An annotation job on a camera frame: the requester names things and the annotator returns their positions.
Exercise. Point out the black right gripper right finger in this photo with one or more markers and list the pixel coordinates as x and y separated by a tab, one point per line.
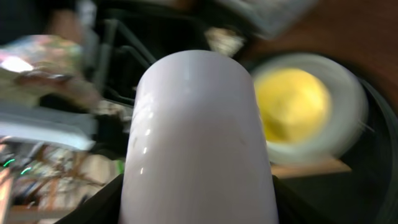
291	208

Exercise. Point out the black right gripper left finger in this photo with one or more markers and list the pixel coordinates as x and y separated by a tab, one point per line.
102	208

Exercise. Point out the wooden chopstick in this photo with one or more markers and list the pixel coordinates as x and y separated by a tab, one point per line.
330	166

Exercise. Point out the yellow bowl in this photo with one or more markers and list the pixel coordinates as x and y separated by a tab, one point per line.
294	104

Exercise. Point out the pink cup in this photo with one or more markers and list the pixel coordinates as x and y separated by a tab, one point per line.
197	152

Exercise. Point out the grey-green round plate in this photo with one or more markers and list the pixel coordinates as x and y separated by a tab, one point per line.
348	113

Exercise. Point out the food scraps pile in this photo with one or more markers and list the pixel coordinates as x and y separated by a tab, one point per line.
224	41

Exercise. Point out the grey dishwasher rack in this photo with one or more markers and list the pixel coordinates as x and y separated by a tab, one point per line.
70	130

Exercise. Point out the round black tray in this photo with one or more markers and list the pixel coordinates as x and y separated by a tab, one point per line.
367	194

